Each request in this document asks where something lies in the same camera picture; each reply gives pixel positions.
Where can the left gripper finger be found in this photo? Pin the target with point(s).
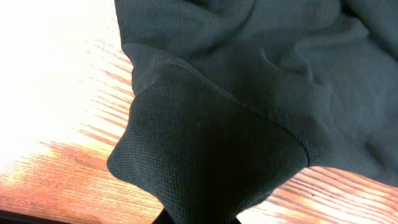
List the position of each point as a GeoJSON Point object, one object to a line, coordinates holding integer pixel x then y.
{"type": "Point", "coordinates": [162, 218]}

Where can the black t-shirt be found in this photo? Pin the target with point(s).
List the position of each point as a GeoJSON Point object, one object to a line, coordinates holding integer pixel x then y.
{"type": "Point", "coordinates": [233, 98]}

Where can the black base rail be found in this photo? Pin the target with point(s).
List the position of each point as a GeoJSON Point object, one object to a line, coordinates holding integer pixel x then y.
{"type": "Point", "coordinates": [18, 218]}

